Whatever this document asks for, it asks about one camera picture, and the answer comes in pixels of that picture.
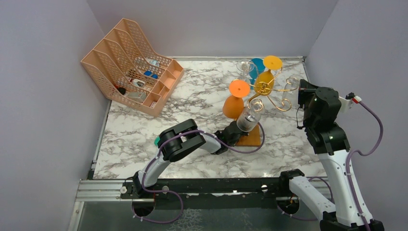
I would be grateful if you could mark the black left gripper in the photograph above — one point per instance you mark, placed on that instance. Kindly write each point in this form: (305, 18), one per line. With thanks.
(245, 133)

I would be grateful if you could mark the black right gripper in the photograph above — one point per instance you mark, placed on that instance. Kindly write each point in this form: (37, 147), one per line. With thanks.
(306, 89)

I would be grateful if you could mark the clear tumbler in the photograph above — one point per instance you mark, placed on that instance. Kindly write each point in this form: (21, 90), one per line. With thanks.
(290, 95)
(250, 115)

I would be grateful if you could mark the wooden rack base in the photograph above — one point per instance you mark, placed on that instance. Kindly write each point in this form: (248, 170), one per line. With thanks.
(253, 139)

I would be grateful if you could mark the orange plastic wine glass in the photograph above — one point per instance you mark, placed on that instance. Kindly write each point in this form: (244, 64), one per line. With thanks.
(233, 105)

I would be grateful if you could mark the gold wire glass rack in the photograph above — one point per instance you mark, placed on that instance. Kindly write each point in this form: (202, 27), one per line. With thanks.
(277, 106)

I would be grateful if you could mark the yellow plastic wine glass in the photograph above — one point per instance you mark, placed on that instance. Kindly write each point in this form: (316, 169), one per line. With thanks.
(265, 81)

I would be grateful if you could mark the blue plastic wine glass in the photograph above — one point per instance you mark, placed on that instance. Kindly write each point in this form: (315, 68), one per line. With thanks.
(257, 67)

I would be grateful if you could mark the clear wine glass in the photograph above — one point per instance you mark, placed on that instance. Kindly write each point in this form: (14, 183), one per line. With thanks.
(245, 66)

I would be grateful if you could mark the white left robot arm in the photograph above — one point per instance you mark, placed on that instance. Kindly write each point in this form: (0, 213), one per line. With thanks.
(177, 142)

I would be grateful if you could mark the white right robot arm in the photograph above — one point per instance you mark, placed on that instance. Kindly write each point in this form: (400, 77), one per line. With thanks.
(346, 211)

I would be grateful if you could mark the green small box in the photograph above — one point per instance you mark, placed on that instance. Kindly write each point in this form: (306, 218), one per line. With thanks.
(156, 141)

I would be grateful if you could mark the grey box in organizer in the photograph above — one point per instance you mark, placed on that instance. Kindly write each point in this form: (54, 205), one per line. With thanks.
(137, 96)

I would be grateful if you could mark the blue item in organizer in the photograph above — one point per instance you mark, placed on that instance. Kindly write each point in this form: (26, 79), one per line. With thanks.
(150, 74)

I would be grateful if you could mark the peach plastic file organizer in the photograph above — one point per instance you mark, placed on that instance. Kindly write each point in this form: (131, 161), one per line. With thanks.
(117, 63)

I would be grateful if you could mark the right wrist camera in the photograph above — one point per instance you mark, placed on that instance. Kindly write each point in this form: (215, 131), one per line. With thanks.
(348, 102)

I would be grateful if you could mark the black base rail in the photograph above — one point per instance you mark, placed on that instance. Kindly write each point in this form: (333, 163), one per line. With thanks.
(220, 193)

